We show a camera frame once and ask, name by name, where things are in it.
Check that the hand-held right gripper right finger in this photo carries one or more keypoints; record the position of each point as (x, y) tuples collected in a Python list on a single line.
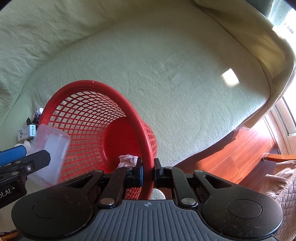
[(157, 176)]

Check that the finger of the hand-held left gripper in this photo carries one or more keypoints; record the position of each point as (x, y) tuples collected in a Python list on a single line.
[(37, 160), (13, 154)]

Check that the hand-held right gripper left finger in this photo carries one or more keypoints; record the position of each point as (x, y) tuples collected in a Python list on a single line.
[(139, 173)]

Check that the green and white medicine box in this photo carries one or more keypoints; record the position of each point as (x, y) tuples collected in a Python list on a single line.
[(32, 131)]

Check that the red plastic mesh basket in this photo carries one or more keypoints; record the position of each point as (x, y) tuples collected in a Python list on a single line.
[(115, 139)]

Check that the small white bottle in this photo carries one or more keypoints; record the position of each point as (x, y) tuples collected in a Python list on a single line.
[(41, 111)]

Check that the crumpled pinkish tissue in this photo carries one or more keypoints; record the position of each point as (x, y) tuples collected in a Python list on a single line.
[(127, 161)]

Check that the light green sofa cover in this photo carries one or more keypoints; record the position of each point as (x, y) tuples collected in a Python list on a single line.
[(161, 69)]

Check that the wooden chair armrest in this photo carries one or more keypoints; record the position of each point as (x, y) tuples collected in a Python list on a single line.
[(282, 157)]

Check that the beige quilted cover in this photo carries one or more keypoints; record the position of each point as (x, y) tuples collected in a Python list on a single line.
[(289, 204)]

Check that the white window frame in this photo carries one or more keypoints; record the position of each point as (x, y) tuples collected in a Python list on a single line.
[(286, 125)]

